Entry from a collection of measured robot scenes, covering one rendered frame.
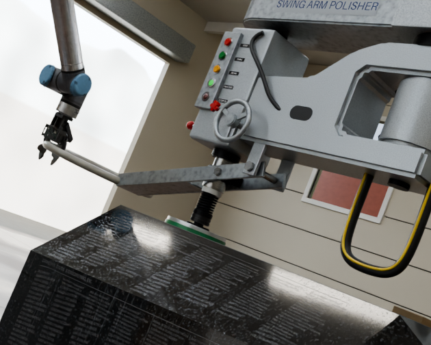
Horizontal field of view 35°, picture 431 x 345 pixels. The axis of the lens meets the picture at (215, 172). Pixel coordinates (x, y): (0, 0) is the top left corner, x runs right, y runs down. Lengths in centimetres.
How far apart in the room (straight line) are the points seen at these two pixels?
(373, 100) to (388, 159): 30
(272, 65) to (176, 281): 88
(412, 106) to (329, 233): 755
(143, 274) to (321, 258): 763
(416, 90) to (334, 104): 25
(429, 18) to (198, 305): 98
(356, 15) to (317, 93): 26
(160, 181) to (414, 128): 96
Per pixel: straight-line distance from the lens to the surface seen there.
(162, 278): 175
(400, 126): 187
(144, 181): 247
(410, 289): 863
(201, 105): 231
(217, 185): 227
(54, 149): 264
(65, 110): 283
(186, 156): 1079
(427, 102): 188
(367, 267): 187
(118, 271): 185
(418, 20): 197
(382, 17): 205
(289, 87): 213
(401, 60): 196
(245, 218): 1033
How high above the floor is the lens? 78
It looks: 6 degrees up
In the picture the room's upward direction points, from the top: 22 degrees clockwise
